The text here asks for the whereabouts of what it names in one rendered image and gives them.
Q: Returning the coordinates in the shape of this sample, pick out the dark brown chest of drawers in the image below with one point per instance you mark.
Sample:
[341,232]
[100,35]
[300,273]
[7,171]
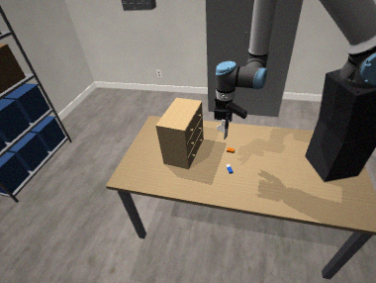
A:
[171,131]

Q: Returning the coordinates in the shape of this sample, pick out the white and blue eraser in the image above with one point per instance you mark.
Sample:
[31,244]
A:
[229,168]

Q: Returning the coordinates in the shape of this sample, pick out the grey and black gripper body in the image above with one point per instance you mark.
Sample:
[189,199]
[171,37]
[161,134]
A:
[221,112]

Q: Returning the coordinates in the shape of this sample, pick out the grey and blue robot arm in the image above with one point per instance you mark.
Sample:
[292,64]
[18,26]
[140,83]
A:
[355,18]

